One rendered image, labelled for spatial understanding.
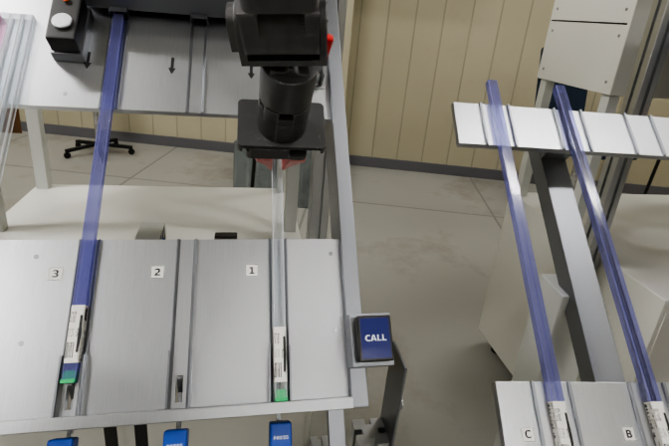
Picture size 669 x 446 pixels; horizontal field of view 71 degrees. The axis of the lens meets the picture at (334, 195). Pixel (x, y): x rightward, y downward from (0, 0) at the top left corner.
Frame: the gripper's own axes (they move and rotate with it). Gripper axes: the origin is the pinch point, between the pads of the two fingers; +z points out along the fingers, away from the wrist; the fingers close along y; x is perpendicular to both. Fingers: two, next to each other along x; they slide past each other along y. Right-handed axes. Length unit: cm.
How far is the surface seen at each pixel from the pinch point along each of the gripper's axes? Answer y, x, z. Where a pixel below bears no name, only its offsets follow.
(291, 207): -7, -16, 49
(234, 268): 5.3, 14.0, 1.8
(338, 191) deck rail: -8.2, 4.2, 0.0
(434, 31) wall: -130, -221, 182
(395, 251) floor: -74, -48, 170
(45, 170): 57, -35, 67
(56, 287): 24.9, 16.0, 1.8
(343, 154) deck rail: -9.2, -1.3, -0.5
